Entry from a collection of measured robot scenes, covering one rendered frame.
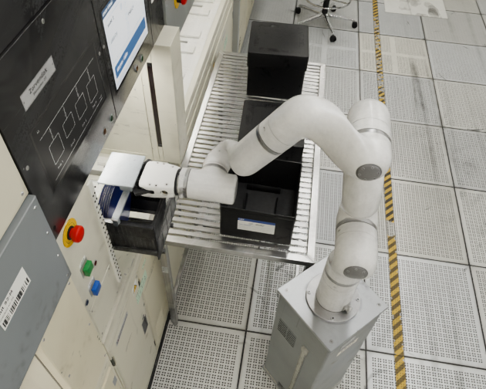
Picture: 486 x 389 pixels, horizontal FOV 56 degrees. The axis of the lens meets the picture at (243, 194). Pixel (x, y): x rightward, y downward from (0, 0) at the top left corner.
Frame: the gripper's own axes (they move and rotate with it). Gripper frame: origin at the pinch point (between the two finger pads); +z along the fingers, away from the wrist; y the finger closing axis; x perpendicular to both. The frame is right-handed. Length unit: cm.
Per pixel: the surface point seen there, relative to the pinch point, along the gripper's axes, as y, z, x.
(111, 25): 13.1, 1.5, 37.8
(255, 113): 80, -29, -39
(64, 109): -16.1, 1.6, 35.9
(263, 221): 18, -40, -37
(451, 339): 28, -141, -125
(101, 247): -18.5, 2.2, -9.9
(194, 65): 109, 6, -38
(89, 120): -8.2, 1.5, 26.3
